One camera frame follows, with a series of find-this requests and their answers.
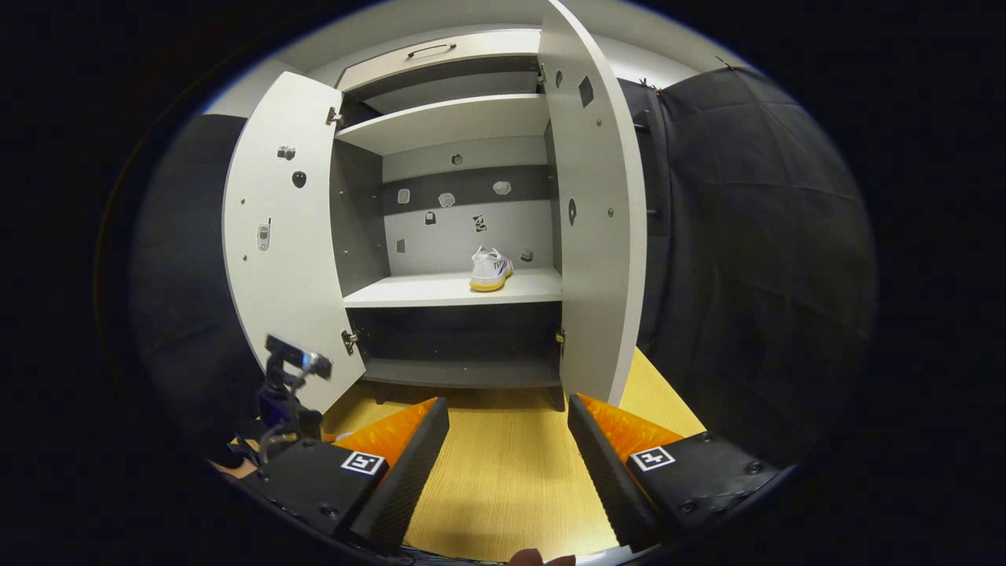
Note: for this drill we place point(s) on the white cabinet drawer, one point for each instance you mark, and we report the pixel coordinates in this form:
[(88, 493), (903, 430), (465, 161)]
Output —
[(471, 55)]

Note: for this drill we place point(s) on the white shoe cabinet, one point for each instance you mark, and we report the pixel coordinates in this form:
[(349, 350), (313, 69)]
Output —
[(464, 228)]

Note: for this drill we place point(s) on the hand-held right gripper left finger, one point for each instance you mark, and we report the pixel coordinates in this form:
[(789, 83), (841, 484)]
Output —
[(409, 472)]

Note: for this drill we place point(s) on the metal door hinge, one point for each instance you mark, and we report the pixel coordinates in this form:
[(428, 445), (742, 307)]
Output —
[(348, 341), (334, 116)]

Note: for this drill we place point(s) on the white shoe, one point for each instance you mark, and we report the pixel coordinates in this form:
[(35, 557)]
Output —
[(489, 271)]

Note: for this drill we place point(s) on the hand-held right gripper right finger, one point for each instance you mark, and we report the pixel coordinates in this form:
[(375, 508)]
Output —
[(601, 472)]

